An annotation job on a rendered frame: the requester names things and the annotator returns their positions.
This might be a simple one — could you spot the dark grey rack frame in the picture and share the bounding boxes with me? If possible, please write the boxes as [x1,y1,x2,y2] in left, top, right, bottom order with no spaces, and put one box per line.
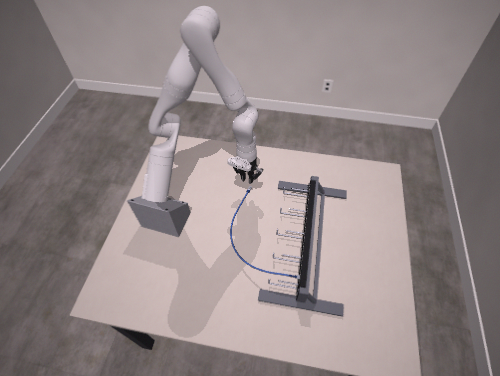
[258,176,347,317]

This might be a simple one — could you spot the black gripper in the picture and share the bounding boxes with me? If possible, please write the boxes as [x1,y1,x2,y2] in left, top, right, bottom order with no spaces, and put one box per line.
[233,156,263,184]

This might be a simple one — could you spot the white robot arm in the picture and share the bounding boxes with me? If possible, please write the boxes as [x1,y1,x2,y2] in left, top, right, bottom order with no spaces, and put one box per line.
[142,6,258,202]

